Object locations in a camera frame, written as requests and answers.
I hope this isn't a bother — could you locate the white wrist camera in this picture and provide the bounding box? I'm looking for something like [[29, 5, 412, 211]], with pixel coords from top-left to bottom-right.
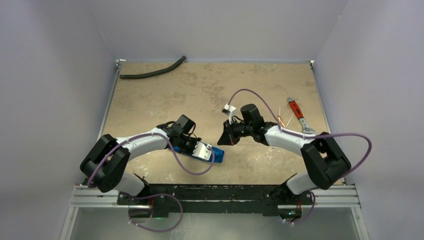
[[192, 141, 213, 162], [221, 104, 237, 124]]

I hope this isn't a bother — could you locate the white plastic utensil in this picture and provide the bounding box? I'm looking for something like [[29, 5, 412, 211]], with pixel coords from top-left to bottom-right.
[[285, 113, 295, 128]]

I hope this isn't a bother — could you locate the black foam tube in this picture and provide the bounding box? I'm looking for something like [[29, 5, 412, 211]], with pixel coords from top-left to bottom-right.
[[119, 55, 187, 80]]

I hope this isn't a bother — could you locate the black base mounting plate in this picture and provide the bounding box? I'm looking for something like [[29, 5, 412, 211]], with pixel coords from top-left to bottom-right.
[[117, 183, 313, 218]]

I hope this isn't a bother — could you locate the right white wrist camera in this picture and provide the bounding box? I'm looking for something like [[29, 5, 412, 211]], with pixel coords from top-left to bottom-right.
[[221, 104, 237, 124]]

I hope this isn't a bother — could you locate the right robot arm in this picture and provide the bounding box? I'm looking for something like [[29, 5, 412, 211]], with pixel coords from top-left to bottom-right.
[[217, 103, 352, 204]]

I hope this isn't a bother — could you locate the aluminium frame rail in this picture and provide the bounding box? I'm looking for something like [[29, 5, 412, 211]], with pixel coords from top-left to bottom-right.
[[69, 184, 360, 210]]

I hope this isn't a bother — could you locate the brown plastic utensil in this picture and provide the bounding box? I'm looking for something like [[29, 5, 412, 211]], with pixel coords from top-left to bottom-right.
[[277, 107, 286, 128]]

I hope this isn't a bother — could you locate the red handled adjustable wrench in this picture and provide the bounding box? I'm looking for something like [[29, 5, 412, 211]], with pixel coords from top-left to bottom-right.
[[287, 97, 317, 135]]

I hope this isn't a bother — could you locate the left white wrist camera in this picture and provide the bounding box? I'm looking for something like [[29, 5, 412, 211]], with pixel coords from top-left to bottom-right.
[[192, 141, 213, 162]]

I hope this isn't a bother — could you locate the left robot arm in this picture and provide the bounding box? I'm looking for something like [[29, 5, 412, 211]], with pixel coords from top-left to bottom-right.
[[80, 114, 211, 205]]

